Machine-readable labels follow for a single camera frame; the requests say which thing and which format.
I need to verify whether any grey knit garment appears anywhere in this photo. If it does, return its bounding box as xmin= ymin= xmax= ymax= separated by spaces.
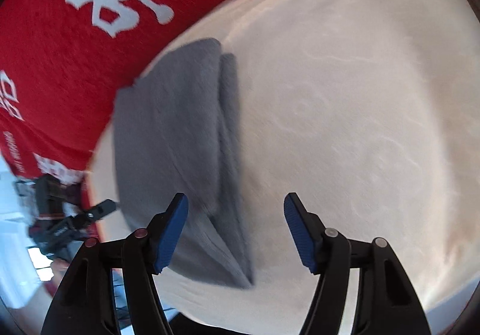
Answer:
xmin=113 ymin=38 xmax=254 ymax=289

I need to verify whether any pile of patterned clothes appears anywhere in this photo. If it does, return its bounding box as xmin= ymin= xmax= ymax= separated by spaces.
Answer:
xmin=14 ymin=174 xmax=81 ymax=238

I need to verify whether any person's left hand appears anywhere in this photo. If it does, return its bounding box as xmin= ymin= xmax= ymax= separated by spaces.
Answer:
xmin=50 ymin=258 xmax=70 ymax=289

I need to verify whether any red wedding blanket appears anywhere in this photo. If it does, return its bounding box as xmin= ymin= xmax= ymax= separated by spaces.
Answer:
xmin=1 ymin=0 xmax=225 ymax=184

